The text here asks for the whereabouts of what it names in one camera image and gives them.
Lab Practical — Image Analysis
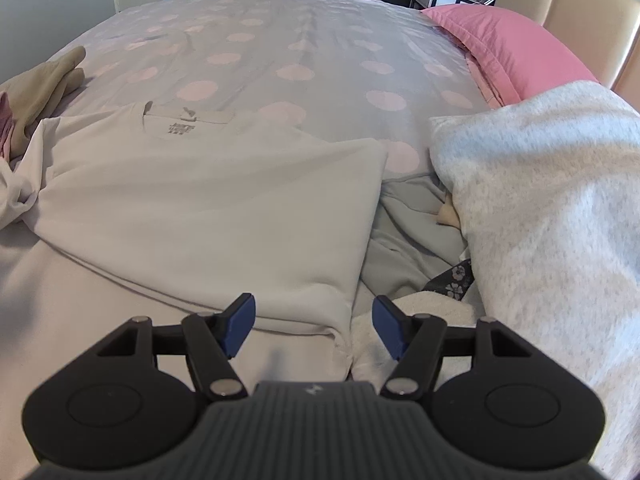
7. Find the white sweatshirt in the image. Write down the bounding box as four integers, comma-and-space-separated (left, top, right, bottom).
1, 103, 386, 479

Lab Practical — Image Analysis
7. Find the black floral garment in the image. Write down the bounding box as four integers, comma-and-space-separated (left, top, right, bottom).
423, 259, 475, 301

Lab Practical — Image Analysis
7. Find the light grey garment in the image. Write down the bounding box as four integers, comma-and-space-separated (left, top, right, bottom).
360, 174, 466, 299

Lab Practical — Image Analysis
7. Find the grey fleece blanket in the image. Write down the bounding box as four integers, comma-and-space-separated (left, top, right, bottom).
430, 81, 639, 479

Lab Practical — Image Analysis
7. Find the polka dot bed cover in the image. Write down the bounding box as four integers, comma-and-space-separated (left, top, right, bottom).
0, 0, 490, 181

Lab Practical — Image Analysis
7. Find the pink pillow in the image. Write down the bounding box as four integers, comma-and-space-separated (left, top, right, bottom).
422, 3, 596, 108

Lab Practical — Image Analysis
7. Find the pink sweatshirt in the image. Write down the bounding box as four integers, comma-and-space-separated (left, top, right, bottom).
1, 91, 27, 162

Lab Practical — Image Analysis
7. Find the khaki folded garment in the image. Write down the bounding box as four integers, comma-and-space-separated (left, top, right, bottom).
1, 47, 86, 156

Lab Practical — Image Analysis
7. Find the beige padded headboard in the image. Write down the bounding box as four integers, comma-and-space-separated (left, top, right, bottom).
497, 0, 639, 107

